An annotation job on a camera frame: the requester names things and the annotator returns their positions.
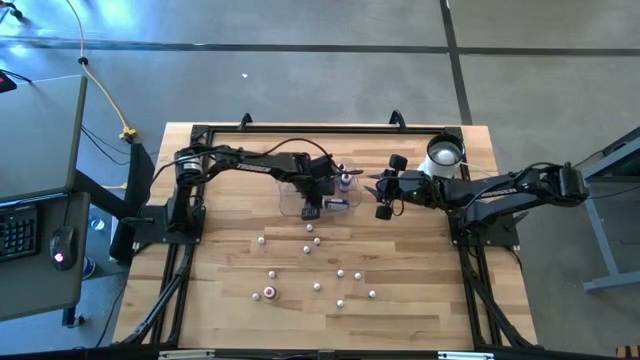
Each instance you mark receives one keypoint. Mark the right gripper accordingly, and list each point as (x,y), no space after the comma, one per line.
(412,187)

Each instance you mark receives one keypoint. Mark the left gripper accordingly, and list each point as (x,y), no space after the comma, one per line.
(320,180)

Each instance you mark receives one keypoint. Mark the large black food coloring bottle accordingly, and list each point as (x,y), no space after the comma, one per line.
(342,166)

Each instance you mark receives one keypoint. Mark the large violet food coloring bottle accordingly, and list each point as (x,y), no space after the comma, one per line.
(345,182)

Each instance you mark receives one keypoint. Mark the large blue food coloring bottle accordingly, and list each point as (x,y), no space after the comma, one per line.
(336,203)

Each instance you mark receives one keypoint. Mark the clear plastic bin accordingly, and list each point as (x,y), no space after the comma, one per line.
(290,205)

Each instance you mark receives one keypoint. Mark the large red food coloring bottle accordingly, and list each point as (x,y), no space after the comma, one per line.
(270,292)

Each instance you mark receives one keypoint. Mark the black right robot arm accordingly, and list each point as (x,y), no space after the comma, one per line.
(500,192)

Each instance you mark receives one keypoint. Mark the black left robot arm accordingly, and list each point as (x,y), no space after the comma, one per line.
(250,165)

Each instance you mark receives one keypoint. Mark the black desk stand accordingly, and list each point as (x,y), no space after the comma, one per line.
(140,170)

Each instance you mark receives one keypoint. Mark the grey side table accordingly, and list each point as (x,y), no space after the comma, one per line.
(615,282)

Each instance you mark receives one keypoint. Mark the orange striped object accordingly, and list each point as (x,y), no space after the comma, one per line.
(627,351)

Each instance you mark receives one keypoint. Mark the black computer mouse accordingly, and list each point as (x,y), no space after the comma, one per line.
(64,245)

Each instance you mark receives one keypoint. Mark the grey desk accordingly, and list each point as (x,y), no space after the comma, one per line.
(35,140)

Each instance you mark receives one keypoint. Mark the black keyboard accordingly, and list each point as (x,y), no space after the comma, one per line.
(17,232)

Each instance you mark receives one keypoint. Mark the red-lit black device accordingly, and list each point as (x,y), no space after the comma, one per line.
(5,82)

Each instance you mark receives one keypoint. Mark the black tripod foot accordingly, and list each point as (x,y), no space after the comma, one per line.
(15,12)

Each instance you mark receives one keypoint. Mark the black aluminium table frame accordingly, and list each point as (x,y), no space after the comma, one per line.
(325,129)

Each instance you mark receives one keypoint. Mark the black frame clamp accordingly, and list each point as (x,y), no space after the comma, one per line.
(398,119)
(245,120)

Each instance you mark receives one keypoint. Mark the silver metal bracket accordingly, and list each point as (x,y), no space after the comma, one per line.
(465,356)
(187,355)

